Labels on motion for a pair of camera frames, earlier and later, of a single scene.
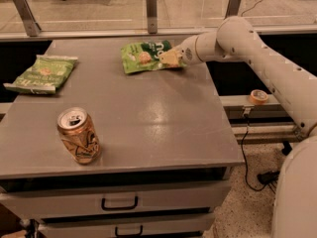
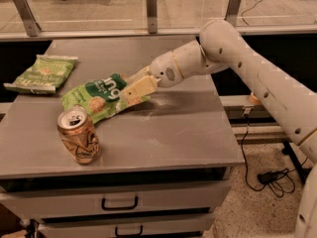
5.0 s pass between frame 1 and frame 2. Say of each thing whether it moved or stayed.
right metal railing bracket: stayed
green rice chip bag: moved
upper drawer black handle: stayed
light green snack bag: stayed
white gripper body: moved
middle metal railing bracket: stayed
